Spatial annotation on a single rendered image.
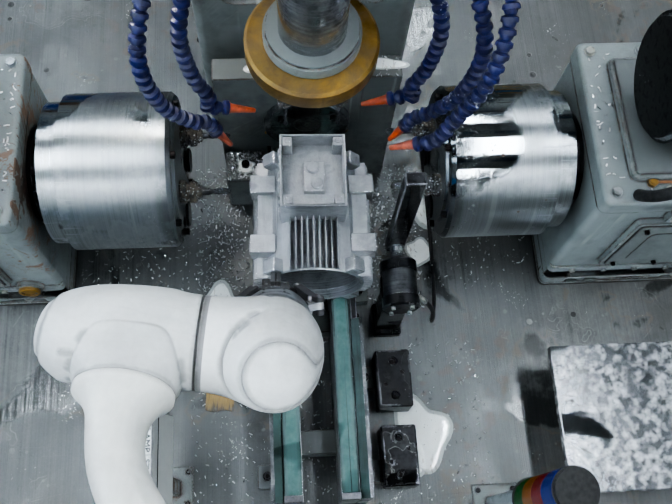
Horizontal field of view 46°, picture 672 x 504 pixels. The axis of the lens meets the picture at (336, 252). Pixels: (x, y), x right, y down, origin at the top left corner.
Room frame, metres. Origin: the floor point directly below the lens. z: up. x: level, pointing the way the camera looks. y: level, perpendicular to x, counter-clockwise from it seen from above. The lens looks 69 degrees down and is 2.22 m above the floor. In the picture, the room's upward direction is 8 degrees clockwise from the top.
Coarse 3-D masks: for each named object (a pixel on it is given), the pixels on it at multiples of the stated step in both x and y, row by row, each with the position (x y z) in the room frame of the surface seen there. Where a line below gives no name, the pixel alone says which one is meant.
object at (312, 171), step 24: (288, 144) 0.57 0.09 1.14; (312, 144) 0.59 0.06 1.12; (336, 144) 0.58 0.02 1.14; (288, 168) 0.54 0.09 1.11; (312, 168) 0.54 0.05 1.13; (336, 168) 0.55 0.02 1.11; (288, 192) 0.50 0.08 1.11; (312, 192) 0.51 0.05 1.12; (336, 192) 0.51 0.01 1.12; (288, 216) 0.47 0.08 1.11; (312, 216) 0.47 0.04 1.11; (336, 216) 0.48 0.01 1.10
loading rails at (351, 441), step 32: (320, 320) 0.39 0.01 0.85; (352, 320) 0.37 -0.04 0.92; (352, 352) 0.32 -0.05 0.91; (352, 384) 0.27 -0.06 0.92; (288, 416) 0.20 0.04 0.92; (352, 416) 0.21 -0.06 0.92; (288, 448) 0.15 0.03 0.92; (320, 448) 0.17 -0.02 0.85; (352, 448) 0.16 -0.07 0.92; (288, 480) 0.10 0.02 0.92; (352, 480) 0.12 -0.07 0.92
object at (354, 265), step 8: (272, 152) 0.58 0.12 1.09; (352, 152) 0.60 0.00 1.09; (264, 160) 0.57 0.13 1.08; (272, 160) 0.56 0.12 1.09; (352, 160) 0.59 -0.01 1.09; (272, 168) 0.56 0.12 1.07; (352, 168) 0.58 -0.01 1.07; (352, 256) 0.42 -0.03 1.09; (264, 264) 0.40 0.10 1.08; (272, 264) 0.39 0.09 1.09; (280, 264) 0.40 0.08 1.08; (352, 264) 0.41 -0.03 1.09; (360, 264) 0.42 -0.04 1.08; (264, 272) 0.38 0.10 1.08; (352, 272) 0.40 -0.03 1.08; (360, 272) 0.41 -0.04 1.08; (344, 296) 0.40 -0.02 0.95; (352, 296) 0.41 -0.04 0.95
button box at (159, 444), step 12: (156, 420) 0.15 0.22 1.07; (168, 420) 0.15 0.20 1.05; (156, 432) 0.13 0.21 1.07; (168, 432) 0.13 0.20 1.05; (156, 444) 0.11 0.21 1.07; (168, 444) 0.12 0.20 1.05; (156, 456) 0.10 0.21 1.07; (168, 456) 0.10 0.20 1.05; (156, 468) 0.08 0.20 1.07; (168, 468) 0.09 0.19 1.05; (156, 480) 0.07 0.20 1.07; (168, 480) 0.07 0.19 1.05; (168, 492) 0.05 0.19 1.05
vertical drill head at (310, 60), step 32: (288, 0) 0.59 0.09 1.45; (320, 0) 0.59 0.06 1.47; (352, 0) 0.70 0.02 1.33; (256, 32) 0.62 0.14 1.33; (288, 32) 0.59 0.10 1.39; (320, 32) 0.59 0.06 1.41; (352, 32) 0.63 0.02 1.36; (256, 64) 0.58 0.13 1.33; (288, 64) 0.57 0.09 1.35; (320, 64) 0.57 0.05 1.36; (352, 64) 0.60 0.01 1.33; (288, 96) 0.54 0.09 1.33; (320, 96) 0.54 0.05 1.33; (352, 96) 0.57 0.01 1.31
